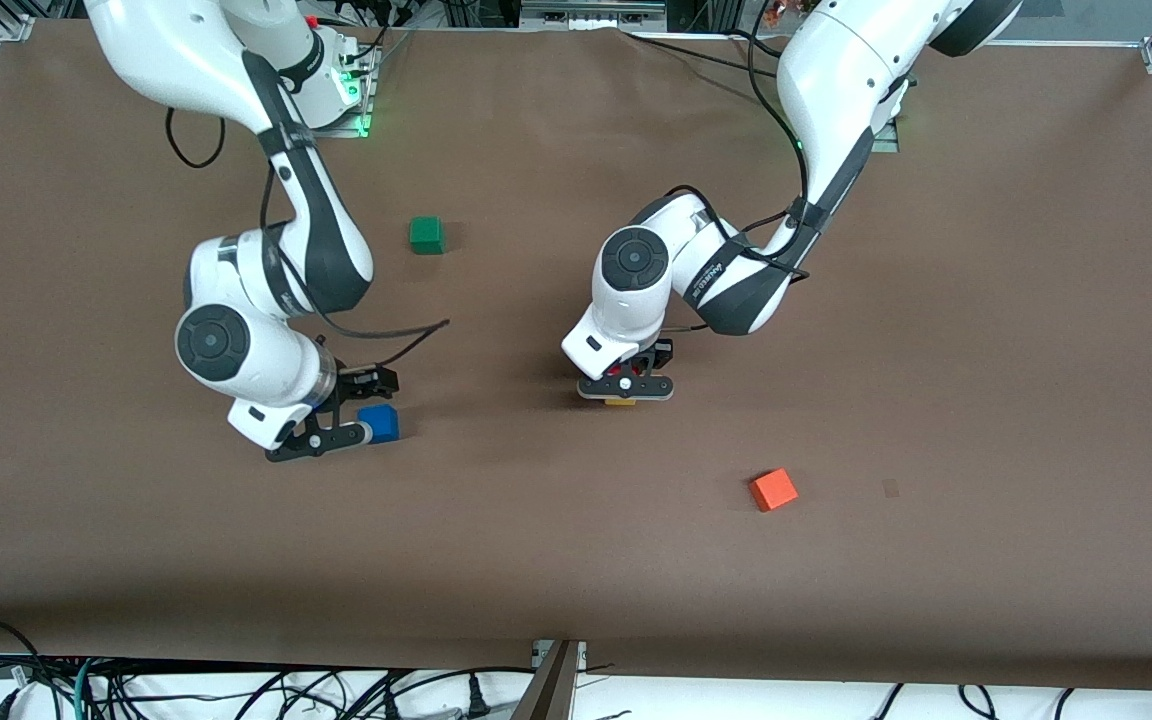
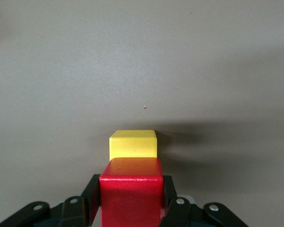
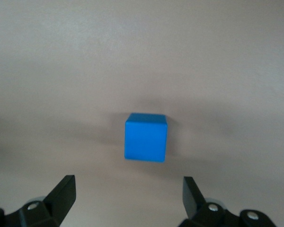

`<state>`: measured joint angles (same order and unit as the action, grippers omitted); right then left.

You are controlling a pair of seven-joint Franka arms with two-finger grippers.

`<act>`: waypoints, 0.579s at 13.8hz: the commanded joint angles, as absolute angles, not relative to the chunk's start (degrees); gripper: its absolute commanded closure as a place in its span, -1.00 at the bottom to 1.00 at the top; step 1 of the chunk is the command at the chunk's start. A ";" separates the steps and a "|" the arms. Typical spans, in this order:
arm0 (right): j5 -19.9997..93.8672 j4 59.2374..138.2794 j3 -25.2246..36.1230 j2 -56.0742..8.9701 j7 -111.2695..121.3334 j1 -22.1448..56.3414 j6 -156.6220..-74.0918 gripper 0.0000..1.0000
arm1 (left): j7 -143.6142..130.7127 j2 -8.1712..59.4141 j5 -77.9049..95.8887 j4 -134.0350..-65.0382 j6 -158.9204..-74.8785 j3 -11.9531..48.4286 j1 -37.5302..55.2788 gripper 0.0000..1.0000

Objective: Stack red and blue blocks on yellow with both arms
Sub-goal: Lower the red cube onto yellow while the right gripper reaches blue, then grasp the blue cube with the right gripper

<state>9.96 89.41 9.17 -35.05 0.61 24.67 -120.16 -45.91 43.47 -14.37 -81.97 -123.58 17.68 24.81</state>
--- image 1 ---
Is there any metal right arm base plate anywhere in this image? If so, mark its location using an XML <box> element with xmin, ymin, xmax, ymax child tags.
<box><xmin>316</xmin><ymin>45</ymin><xmax>379</xmax><ymax>139</ymax></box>

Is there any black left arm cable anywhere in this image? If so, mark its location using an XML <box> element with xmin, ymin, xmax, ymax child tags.
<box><xmin>664</xmin><ymin>0</ymin><xmax>822</xmax><ymax>333</ymax></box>

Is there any black cable on table cover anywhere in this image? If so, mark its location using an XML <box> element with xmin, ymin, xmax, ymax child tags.
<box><xmin>622</xmin><ymin>28</ymin><xmax>787</xmax><ymax>79</ymax></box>

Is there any brown table cover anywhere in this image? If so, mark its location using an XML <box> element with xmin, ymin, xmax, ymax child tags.
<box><xmin>0</xmin><ymin>18</ymin><xmax>1152</xmax><ymax>693</ymax></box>

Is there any orange wooden block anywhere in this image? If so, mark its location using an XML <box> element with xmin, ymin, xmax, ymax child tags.
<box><xmin>748</xmin><ymin>468</ymin><xmax>799</xmax><ymax>513</ymax></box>

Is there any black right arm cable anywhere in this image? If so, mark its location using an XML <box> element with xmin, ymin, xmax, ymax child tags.
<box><xmin>164</xmin><ymin>105</ymin><xmax>452</xmax><ymax>369</ymax></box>

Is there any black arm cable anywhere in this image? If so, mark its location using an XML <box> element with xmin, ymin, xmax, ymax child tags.
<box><xmin>664</xmin><ymin>0</ymin><xmax>822</xmax><ymax>333</ymax></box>
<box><xmin>164</xmin><ymin>105</ymin><xmax>452</xmax><ymax>369</ymax></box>

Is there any blue wooden block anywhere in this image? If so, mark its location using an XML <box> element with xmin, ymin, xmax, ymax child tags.
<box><xmin>357</xmin><ymin>404</ymin><xmax>401</xmax><ymax>444</ymax></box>

